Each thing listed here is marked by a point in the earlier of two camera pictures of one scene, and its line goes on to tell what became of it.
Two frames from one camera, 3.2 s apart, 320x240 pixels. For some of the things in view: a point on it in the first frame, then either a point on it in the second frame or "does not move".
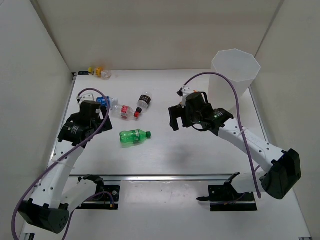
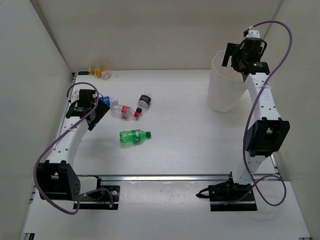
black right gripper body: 192,118 -> 239,58
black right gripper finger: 175,112 -> 231,49
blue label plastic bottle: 113,102 does not move
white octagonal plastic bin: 241,67 does not move
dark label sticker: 83,73 does not move
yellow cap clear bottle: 100,72 does not move
